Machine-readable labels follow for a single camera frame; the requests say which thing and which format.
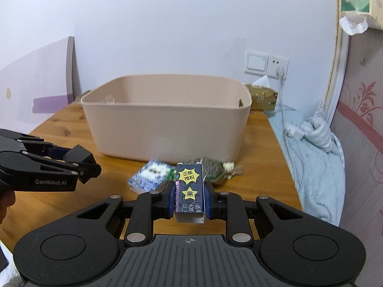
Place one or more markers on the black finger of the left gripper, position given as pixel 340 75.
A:
pixel 76 159

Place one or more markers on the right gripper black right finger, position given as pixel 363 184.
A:
pixel 268 215

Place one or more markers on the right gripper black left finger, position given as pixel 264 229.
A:
pixel 133 217

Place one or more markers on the blue white tissue packet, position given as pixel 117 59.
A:
pixel 153 176

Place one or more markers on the dark blue small carton box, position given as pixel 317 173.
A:
pixel 189 193

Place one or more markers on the green dried herb bag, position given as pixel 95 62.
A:
pixel 213 169

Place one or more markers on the bear hair clip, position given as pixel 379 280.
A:
pixel 231 169

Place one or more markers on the person's left hand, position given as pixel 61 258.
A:
pixel 7 199

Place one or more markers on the purple white headboard panel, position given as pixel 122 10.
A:
pixel 36 86

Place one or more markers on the light blue blanket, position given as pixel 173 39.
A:
pixel 316 162

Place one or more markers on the white power adapter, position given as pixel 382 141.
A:
pixel 293 131

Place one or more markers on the beige plastic storage bin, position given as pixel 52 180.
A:
pixel 172 118

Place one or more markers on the gold tissue box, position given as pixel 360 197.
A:
pixel 263 97

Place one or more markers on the floral pink wardrobe panel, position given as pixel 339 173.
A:
pixel 357 123

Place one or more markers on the green tissue box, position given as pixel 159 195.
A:
pixel 356 16

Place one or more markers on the white door frame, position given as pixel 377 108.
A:
pixel 339 66

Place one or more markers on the white light switch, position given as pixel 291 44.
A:
pixel 256 63

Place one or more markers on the white wall socket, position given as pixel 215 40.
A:
pixel 277 67

